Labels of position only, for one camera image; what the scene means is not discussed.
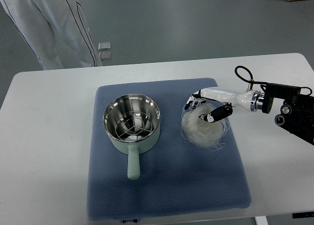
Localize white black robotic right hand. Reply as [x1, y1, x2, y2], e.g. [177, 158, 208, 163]
[184, 87, 262, 123]

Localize white vermicelli nest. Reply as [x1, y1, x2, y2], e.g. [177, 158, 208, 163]
[181, 103, 230, 151]

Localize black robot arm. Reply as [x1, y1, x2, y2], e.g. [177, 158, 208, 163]
[235, 65, 314, 144]

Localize mint green pot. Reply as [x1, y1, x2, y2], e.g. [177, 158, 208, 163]
[103, 94, 160, 180]

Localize blue quilted mat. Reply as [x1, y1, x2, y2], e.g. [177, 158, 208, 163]
[87, 78, 252, 221]

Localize white table leg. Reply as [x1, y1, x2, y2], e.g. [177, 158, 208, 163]
[255, 216, 268, 225]

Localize lower metal floor plate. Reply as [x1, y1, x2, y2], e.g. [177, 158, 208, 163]
[99, 51, 111, 61]

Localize metal floor plate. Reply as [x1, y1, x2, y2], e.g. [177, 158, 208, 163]
[99, 51, 111, 61]
[98, 42, 111, 51]

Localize upper metal floor plate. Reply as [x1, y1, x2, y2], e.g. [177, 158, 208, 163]
[98, 42, 111, 51]

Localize person in white trousers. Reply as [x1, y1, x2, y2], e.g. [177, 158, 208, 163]
[0, 0, 102, 70]

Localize wire steaming rack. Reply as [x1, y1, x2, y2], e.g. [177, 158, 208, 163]
[104, 111, 160, 142]

